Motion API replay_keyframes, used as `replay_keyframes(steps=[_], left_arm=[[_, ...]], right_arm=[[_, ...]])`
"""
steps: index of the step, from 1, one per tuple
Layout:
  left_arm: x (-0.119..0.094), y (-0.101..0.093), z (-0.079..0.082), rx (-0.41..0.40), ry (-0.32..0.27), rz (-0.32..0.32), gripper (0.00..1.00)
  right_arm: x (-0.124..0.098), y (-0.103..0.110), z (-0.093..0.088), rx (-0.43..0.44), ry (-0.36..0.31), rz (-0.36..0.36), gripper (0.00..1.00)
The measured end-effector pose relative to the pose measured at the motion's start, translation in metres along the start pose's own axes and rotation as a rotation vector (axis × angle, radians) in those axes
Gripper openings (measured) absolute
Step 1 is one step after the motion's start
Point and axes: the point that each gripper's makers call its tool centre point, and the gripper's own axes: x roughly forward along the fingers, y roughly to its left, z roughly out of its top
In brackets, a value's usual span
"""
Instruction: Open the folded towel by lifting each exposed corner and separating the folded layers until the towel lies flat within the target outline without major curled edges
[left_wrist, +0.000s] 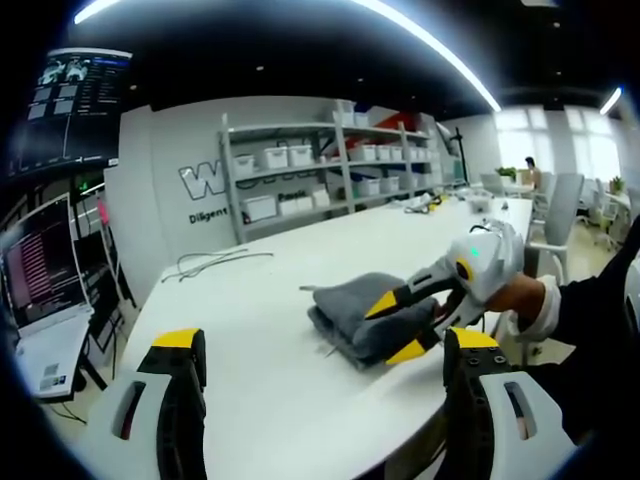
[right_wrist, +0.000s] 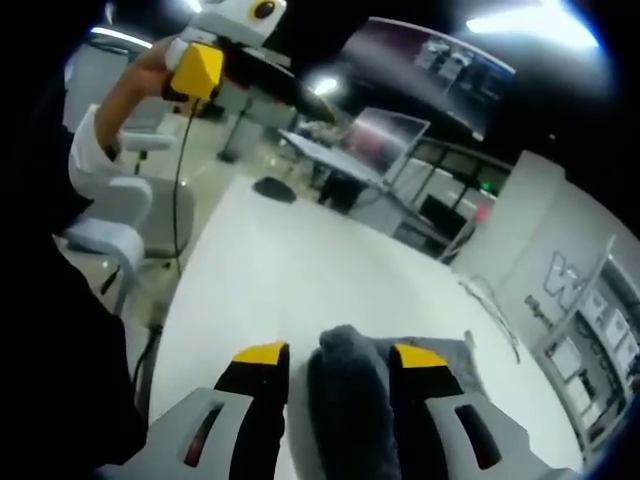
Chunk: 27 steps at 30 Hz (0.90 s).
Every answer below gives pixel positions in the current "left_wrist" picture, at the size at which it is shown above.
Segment long ceiling light strip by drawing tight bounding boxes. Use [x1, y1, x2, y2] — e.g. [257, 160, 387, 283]
[349, 0, 503, 112]

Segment black floor stand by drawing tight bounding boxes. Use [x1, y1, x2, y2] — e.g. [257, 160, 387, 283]
[447, 127, 471, 184]

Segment clear plastic bag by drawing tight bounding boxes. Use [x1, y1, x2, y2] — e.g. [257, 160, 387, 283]
[464, 192, 494, 215]

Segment grey fluffy towel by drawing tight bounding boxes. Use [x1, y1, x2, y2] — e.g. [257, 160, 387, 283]
[298, 271, 454, 371]

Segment grey metal shelf unit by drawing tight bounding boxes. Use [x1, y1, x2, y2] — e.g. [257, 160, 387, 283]
[217, 99, 469, 246]

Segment large wall screen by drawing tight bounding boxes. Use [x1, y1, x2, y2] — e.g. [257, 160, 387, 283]
[0, 47, 135, 179]

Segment short ceiling light strip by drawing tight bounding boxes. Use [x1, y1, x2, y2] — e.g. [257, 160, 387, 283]
[598, 86, 624, 115]

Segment rows of white storage bins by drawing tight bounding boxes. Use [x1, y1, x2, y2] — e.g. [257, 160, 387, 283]
[229, 112, 441, 221]

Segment white yellow gadget pile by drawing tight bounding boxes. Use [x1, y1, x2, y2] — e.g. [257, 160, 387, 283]
[402, 192, 449, 215]

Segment white worn chest device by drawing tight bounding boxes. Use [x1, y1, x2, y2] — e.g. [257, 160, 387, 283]
[623, 262, 640, 346]

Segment thin looped cable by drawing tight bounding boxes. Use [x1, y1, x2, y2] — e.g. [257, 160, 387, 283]
[160, 249, 276, 285]

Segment grey office chair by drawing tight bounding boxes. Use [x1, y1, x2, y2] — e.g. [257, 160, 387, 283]
[529, 172, 586, 281]

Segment person's right hand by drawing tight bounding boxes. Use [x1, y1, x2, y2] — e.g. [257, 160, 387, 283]
[482, 275, 546, 317]

